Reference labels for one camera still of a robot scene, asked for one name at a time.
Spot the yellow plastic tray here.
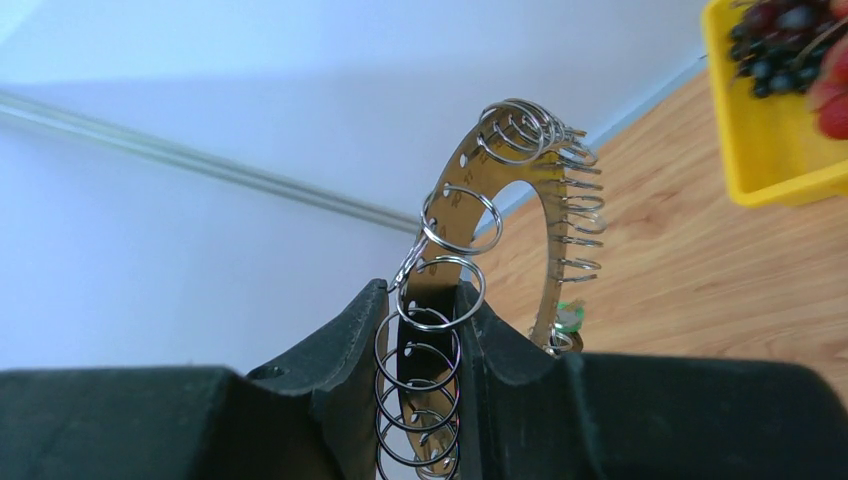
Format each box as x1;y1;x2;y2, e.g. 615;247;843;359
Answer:
701;1;847;208

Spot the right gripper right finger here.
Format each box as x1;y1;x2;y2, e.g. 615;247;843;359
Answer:
455;282;847;479

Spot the left aluminium frame post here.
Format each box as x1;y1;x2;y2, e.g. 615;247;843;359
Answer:
1;90;419;234

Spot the metal key organizer ring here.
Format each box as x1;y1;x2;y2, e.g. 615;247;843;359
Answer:
372;97;609;480

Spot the red cherry bunch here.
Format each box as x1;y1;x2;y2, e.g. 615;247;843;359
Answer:
807;37;847;140

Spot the dark grape bunch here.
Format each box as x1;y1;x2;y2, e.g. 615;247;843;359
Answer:
727;0;847;99

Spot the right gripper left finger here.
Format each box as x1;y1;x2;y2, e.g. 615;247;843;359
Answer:
1;279;388;479

